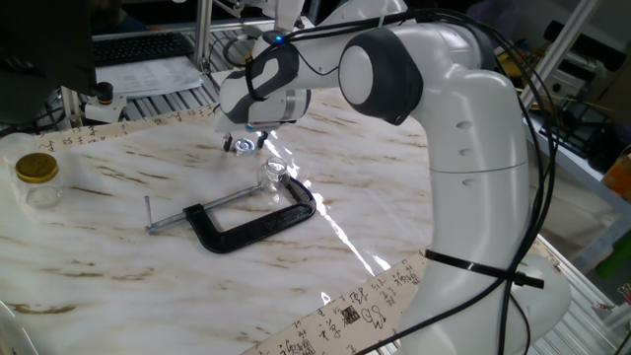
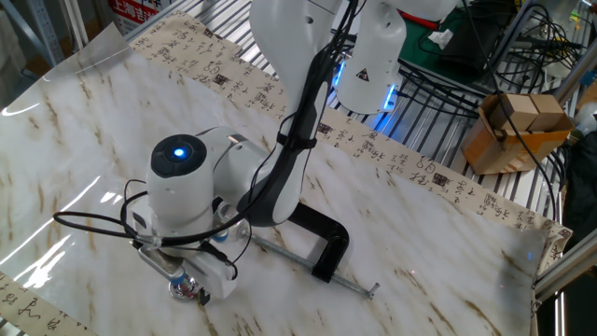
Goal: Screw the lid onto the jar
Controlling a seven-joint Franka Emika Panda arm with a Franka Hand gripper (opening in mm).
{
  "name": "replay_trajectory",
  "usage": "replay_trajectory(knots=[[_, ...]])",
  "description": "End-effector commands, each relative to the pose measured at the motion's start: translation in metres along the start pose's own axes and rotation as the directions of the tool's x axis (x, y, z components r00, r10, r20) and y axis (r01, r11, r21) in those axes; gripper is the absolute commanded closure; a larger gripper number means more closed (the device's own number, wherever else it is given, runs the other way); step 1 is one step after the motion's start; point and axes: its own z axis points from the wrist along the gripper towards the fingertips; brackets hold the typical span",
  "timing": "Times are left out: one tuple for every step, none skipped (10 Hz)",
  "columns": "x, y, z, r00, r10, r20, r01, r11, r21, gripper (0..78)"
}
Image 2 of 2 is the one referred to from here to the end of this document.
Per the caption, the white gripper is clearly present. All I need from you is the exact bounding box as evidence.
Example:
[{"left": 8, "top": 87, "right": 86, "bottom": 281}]
[{"left": 126, "top": 203, "right": 240, "bottom": 307}]

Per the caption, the silver metal jar lid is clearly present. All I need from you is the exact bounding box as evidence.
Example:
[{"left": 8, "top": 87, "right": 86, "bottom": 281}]
[{"left": 167, "top": 273, "right": 202, "bottom": 302}]

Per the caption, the black C-clamp with steel screw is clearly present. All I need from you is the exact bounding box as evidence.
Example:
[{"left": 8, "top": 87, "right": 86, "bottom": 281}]
[{"left": 242, "top": 201, "right": 382, "bottom": 301}]

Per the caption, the marble pattern plastic sheet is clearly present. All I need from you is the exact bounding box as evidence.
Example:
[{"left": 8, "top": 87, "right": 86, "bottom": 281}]
[{"left": 0, "top": 21, "right": 548, "bottom": 336}]

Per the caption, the beige calligraphy print paper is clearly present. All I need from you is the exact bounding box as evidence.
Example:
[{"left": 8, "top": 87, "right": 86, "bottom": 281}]
[{"left": 0, "top": 9, "right": 574, "bottom": 336}]

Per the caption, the red and white sign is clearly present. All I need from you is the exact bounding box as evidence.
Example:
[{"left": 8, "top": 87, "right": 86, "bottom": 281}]
[{"left": 107, "top": 0, "right": 162, "bottom": 25}]

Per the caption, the grey steel shelf upright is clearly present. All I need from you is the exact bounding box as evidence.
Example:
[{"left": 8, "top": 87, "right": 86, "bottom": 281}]
[{"left": 25, "top": 0, "right": 64, "bottom": 66}]

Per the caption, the open brown cardboard box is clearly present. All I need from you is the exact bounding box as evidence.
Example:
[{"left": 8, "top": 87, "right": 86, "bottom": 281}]
[{"left": 461, "top": 91, "right": 575, "bottom": 176}]

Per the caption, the green mat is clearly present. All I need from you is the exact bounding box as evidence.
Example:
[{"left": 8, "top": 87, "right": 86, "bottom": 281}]
[{"left": 398, "top": 8, "right": 472, "bottom": 85}]

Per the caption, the white crumpled paper scrap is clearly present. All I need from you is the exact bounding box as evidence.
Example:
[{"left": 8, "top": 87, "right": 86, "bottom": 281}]
[{"left": 427, "top": 28, "right": 455, "bottom": 50}]

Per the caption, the black device on green mat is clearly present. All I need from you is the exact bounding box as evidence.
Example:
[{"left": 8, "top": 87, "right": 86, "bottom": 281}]
[{"left": 436, "top": 8, "right": 503, "bottom": 80}]

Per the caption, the small brown cardboard box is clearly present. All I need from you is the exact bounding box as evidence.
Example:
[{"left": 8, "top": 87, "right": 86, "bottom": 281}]
[
  {"left": 529, "top": 92, "right": 568, "bottom": 132},
  {"left": 488, "top": 94, "right": 540, "bottom": 133}
]

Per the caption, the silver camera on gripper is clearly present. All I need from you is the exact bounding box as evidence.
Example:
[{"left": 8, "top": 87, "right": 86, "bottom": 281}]
[{"left": 137, "top": 242, "right": 187, "bottom": 287}]

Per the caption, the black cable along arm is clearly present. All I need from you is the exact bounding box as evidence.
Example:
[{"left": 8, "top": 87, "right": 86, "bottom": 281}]
[{"left": 52, "top": 0, "right": 369, "bottom": 281}]

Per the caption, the aluminium frame profile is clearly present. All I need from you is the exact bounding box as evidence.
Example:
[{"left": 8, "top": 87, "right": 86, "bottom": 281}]
[
  {"left": 534, "top": 235, "right": 597, "bottom": 303},
  {"left": 552, "top": 44, "right": 597, "bottom": 106}
]

